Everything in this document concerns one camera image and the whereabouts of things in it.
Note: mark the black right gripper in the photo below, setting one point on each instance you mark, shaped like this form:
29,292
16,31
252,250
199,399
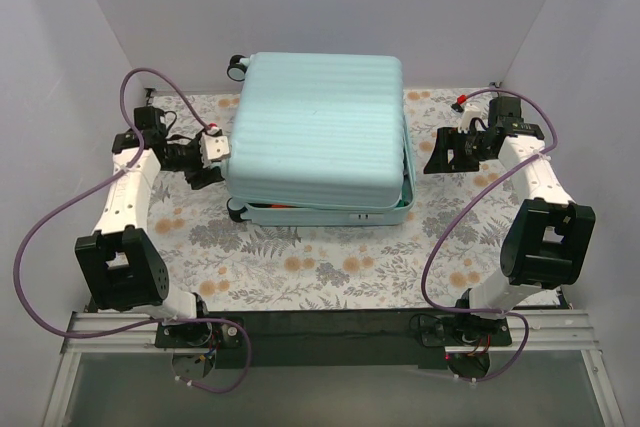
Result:
451,150

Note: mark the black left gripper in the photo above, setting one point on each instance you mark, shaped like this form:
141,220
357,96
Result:
201,177

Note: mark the light blue suitcase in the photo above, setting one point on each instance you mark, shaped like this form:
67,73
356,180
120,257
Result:
324,132

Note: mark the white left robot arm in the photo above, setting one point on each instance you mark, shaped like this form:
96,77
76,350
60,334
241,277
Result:
123,269

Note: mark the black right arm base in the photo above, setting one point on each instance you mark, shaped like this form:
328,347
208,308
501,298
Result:
448,329

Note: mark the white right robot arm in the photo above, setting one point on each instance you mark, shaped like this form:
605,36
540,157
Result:
546,245

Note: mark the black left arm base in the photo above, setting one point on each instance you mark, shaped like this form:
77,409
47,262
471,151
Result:
198,335

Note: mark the floral patterned table mat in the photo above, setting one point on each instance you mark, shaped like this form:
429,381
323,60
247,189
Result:
449,242

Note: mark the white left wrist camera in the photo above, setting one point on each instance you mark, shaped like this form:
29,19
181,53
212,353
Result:
214,146

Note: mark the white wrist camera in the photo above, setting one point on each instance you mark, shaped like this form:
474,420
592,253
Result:
214,146
468,112

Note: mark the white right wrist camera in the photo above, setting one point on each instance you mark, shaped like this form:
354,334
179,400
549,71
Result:
468,112

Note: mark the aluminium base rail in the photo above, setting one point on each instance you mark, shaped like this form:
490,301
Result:
336,368

